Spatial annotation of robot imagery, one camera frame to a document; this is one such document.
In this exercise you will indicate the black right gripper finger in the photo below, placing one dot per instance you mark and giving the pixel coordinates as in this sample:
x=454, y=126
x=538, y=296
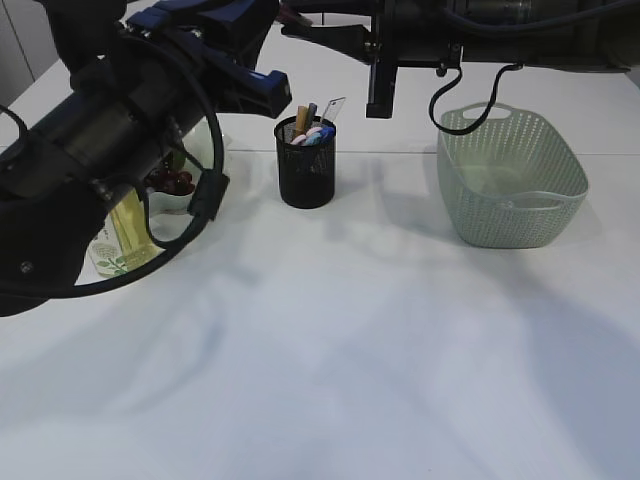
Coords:
x=353, y=41
x=346, y=7

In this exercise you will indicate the gold glitter marker pen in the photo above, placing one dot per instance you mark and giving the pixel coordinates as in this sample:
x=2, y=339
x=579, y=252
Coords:
x=300, y=123

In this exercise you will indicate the green plastic woven basket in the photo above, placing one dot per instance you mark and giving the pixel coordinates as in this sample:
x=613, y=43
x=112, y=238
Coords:
x=514, y=183

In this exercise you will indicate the dark purple grape bunch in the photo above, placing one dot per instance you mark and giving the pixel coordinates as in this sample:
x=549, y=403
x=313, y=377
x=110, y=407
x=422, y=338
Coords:
x=176, y=183

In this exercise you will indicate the clear plastic ruler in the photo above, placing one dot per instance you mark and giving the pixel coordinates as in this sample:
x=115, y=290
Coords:
x=332, y=110

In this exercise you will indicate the silver glitter marker pen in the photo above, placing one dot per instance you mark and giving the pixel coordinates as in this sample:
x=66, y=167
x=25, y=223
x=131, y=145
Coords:
x=311, y=113

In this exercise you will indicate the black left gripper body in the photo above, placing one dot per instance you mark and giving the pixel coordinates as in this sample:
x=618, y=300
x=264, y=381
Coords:
x=139, y=80

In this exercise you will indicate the yellow tea bottle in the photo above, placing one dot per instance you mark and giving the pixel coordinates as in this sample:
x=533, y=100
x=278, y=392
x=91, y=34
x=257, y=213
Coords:
x=122, y=245

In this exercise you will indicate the black mesh pen holder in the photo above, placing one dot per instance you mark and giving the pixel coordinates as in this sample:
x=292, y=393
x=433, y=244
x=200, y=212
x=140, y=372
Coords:
x=306, y=174

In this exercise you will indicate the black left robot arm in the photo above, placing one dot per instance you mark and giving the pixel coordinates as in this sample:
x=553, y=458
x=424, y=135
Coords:
x=51, y=213

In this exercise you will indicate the red glitter marker pen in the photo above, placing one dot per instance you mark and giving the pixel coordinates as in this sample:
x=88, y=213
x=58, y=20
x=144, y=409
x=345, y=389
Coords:
x=288, y=17

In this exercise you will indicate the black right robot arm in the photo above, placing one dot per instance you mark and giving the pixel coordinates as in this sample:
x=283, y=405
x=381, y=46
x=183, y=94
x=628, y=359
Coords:
x=572, y=36

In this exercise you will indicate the pink safety scissors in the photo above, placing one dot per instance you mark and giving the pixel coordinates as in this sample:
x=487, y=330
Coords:
x=305, y=136

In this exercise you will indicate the blue safety scissors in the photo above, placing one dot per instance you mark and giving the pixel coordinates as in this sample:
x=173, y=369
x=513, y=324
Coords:
x=324, y=134

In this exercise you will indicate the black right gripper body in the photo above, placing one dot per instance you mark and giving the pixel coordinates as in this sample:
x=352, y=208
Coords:
x=405, y=34

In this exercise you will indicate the green wavy glass plate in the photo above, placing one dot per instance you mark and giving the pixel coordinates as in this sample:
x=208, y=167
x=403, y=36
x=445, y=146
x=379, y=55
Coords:
x=198, y=143

